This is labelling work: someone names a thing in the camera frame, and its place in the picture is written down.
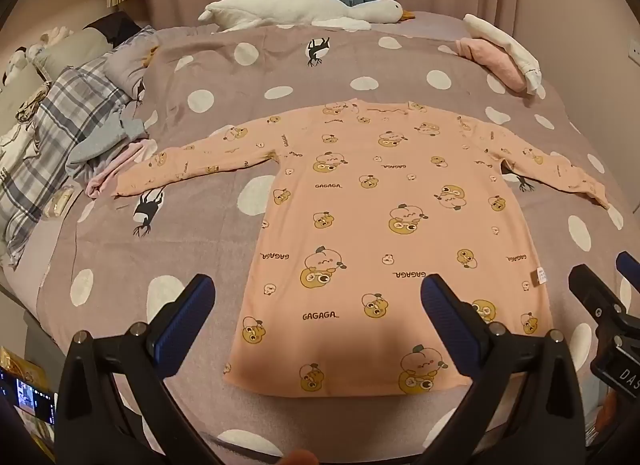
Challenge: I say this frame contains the mauve polka dot blanket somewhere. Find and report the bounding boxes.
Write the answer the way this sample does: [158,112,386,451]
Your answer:
[35,10,631,465]

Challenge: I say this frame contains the grey-green pillow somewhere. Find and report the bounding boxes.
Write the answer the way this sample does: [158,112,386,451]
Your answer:
[32,28,121,76]

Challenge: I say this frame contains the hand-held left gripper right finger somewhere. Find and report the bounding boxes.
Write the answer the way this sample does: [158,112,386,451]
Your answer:
[420,274,586,465]

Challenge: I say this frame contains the light pink garment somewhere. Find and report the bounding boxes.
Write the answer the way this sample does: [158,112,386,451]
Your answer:
[85,139,158,198]

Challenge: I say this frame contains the pink and white folded clothes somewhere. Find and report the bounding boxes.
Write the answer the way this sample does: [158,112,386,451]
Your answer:
[462,14,543,96]

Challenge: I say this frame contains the orange cartoon print shirt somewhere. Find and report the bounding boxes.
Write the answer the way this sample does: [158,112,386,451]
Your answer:
[111,99,610,398]

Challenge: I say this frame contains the yellow packet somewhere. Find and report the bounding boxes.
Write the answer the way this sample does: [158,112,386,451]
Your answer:
[0,345,48,386]

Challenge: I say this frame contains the white plush toy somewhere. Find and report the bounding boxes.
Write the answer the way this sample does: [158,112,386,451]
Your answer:
[27,25,73,58]

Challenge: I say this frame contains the small beige pouch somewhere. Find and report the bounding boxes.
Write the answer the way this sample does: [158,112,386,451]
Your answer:
[42,185,76,218]

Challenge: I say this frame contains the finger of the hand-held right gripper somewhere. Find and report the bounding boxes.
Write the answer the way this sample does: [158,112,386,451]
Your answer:
[568,265,632,332]
[615,251,640,293]

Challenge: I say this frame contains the pink folded cloth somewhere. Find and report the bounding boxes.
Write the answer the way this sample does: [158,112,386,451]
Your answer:
[454,36,528,93]

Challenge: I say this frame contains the white goose plush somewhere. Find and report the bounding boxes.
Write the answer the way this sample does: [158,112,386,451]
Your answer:
[197,0,416,33]

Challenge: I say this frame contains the person's left hand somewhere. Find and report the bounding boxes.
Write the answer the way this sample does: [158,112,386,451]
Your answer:
[279,449,322,465]

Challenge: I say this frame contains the grey plaid quilt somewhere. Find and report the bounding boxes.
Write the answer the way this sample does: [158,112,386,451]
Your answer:
[0,28,161,266]

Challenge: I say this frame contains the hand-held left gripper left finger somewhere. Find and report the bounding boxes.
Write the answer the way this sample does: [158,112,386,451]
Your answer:
[56,273,226,465]

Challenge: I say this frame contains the black cloth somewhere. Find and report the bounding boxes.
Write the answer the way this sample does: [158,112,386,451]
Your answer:
[82,10,143,38]

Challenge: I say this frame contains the black phone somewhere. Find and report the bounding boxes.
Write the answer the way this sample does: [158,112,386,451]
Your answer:
[0,367,58,441]

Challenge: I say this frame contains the grey garment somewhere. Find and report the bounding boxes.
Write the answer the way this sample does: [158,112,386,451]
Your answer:
[65,110,148,178]

